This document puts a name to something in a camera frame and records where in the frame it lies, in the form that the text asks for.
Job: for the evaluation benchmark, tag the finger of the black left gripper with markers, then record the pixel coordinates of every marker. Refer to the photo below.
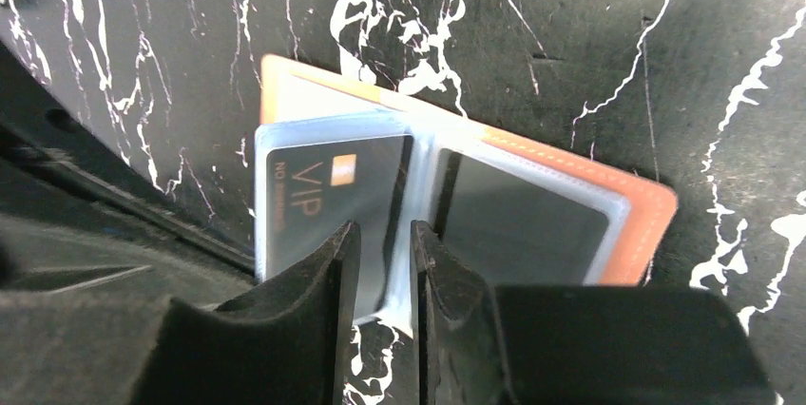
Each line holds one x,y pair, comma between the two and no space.
58,241

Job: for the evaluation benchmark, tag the black credit card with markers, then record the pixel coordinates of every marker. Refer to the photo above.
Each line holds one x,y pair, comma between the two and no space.
311,190
509,230

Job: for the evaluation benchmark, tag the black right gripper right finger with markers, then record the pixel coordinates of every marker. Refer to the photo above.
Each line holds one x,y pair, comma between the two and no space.
457,346

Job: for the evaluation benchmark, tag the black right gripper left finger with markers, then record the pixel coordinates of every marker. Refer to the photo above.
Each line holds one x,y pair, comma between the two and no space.
285,341

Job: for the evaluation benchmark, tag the brown leather card holder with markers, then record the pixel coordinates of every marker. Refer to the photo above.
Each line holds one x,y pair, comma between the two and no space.
301,105

